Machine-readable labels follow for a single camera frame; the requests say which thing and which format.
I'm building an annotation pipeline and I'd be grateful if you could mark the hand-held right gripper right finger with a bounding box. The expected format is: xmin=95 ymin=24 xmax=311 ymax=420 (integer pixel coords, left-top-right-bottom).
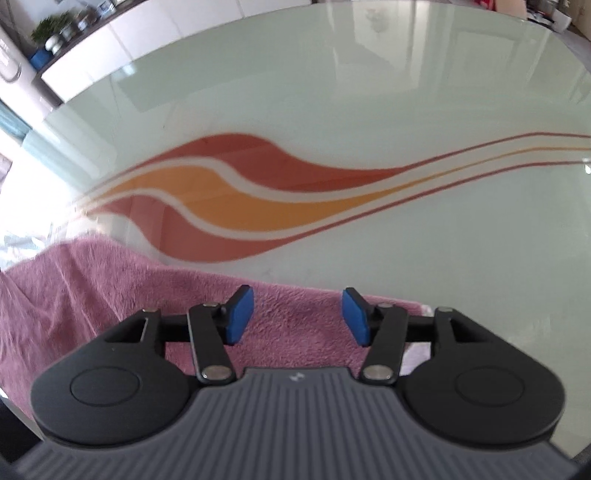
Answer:
xmin=342 ymin=287 xmax=492 ymax=385

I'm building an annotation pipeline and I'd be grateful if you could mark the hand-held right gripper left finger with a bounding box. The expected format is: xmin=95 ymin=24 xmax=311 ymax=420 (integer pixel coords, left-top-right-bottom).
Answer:
xmin=104 ymin=285 xmax=256 ymax=385

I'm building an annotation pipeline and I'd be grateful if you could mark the pink towel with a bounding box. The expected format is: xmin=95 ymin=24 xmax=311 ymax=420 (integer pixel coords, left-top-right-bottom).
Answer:
xmin=0 ymin=233 xmax=432 ymax=407

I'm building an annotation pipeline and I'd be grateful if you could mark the white sideboard cabinet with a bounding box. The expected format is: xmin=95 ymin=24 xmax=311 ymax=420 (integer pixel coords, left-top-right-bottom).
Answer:
xmin=39 ymin=0 xmax=324 ymax=104

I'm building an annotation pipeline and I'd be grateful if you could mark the teal curtain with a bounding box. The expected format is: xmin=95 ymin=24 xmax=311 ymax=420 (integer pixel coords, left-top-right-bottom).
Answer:
xmin=0 ymin=99 xmax=31 ymax=141

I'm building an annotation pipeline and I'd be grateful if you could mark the blue plant pot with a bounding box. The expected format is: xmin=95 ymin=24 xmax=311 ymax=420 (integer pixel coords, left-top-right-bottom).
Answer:
xmin=28 ymin=48 xmax=52 ymax=72

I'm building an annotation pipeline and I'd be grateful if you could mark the green potted plant white pot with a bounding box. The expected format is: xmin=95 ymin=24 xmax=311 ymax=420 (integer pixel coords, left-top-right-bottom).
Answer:
xmin=30 ymin=14 xmax=77 ymax=54

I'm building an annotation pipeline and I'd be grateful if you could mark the white standing air conditioner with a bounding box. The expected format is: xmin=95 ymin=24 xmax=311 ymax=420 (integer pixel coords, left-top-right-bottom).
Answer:
xmin=0 ymin=25 xmax=35 ymax=90

